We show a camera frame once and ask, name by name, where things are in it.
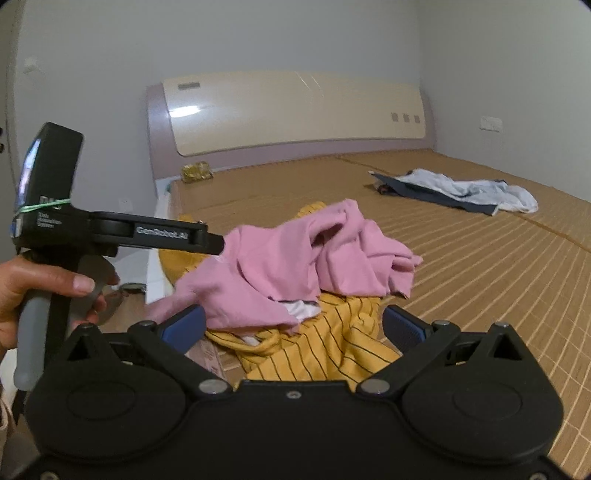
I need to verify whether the white bed frame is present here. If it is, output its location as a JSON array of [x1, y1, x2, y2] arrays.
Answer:
[[145, 178, 176, 305]]

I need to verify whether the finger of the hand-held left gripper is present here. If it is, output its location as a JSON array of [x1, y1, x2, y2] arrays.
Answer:
[[88, 210, 226, 255]]

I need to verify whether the pink shirt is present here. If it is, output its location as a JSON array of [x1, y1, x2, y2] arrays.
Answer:
[[145, 198, 424, 333]]

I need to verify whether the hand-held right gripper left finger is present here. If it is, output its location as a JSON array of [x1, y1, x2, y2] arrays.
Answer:
[[67, 305, 234, 397]]

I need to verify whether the dark blue garment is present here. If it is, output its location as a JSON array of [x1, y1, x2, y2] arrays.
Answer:
[[369, 172, 499, 216]]

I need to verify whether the yellow striped shirt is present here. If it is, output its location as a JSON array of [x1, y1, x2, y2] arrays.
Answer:
[[159, 202, 402, 393]]

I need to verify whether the bamboo bed mat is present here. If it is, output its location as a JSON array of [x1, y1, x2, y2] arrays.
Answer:
[[168, 148, 591, 480]]

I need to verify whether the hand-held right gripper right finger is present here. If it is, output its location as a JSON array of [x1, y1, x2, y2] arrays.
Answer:
[[355, 305, 527, 396]]

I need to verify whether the gold foil packet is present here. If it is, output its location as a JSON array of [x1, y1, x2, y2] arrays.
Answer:
[[181, 161, 214, 182]]

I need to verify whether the light blue shirt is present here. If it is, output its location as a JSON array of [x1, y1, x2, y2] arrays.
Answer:
[[399, 168, 539, 214]]

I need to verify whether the cream bed headboard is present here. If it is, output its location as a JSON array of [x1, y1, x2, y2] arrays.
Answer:
[[147, 70, 437, 181]]

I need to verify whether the person's left hand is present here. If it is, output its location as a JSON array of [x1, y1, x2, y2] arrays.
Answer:
[[0, 255, 122, 352]]

